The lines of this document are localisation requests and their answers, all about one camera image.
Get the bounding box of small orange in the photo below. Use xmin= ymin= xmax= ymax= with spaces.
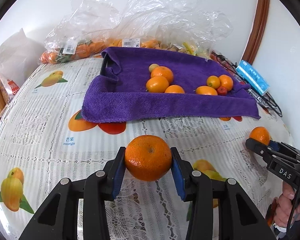
xmin=249 ymin=126 xmax=271 ymax=145

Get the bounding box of right hand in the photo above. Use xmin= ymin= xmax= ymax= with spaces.
xmin=274 ymin=181 xmax=300 ymax=228

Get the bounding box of blue tissue pack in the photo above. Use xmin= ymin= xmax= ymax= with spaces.
xmin=236 ymin=60 xmax=269 ymax=96

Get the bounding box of small red fruit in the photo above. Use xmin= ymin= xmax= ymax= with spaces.
xmin=216 ymin=86 xmax=228 ymax=96

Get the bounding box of orange on towel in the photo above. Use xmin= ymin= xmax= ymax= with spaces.
xmin=165 ymin=85 xmax=185 ymax=94
xmin=196 ymin=86 xmax=218 ymax=95
xmin=219 ymin=74 xmax=234 ymax=92
xmin=206 ymin=75 xmax=221 ymax=89
xmin=146 ymin=76 xmax=170 ymax=93
xmin=151 ymin=66 xmax=174 ymax=84

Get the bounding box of purple towel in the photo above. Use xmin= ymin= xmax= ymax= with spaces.
xmin=81 ymin=47 xmax=259 ymax=123

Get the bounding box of yellow snack bag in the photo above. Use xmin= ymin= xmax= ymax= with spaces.
xmin=182 ymin=42 xmax=211 ymax=58

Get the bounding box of pale kumquat on towel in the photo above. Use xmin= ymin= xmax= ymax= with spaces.
xmin=148 ymin=63 xmax=159 ymax=73

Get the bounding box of white plastic bag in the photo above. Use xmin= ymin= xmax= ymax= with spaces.
xmin=0 ymin=29 xmax=45 ymax=100

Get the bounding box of black tray under towel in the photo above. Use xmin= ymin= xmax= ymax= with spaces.
xmin=100 ymin=55 xmax=109 ymax=76

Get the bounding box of bag of mandarins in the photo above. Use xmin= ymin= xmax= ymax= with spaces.
xmin=38 ymin=39 xmax=108 ymax=65

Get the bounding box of clear plastic bag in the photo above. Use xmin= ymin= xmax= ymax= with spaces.
xmin=44 ymin=0 xmax=233 ymax=53

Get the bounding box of brown wooden door frame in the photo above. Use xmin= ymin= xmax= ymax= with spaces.
xmin=242 ymin=0 xmax=270 ymax=64

